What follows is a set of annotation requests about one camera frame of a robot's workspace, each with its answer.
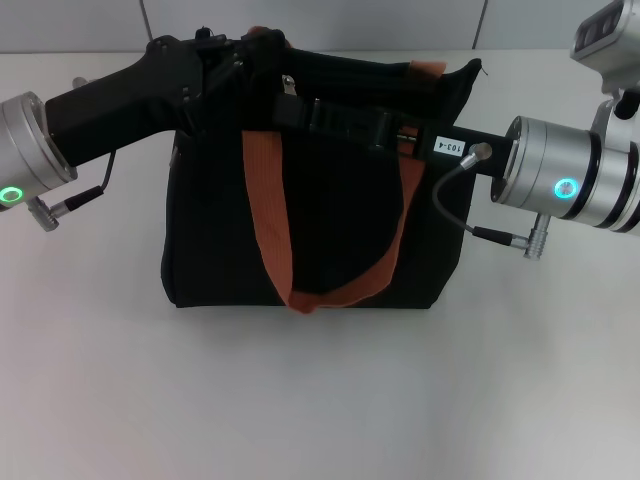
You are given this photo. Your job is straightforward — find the right gripper cable with plug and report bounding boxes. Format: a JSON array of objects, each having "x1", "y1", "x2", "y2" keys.
[{"x1": 432, "y1": 141, "x2": 551, "y2": 260}]

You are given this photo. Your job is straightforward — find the left gripper cable with plug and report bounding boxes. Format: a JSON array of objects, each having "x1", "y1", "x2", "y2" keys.
[{"x1": 27, "y1": 149, "x2": 117, "y2": 232}]

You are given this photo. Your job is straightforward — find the black bag with orange handles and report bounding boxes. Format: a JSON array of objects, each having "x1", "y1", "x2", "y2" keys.
[{"x1": 159, "y1": 24, "x2": 484, "y2": 316}]

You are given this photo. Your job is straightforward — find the gripper cable with plug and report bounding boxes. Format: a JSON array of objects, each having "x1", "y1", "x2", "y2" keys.
[
  {"x1": 27, "y1": 149, "x2": 117, "y2": 232},
  {"x1": 432, "y1": 141, "x2": 551, "y2": 260}
]

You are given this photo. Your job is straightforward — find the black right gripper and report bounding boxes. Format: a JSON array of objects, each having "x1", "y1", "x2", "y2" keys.
[{"x1": 309, "y1": 119, "x2": 516, "y2": 180}]

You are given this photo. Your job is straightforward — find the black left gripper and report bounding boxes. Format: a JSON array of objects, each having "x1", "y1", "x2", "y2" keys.
[{"x1": 43, "y1": 29, "x2": 289, "y2": 169}]

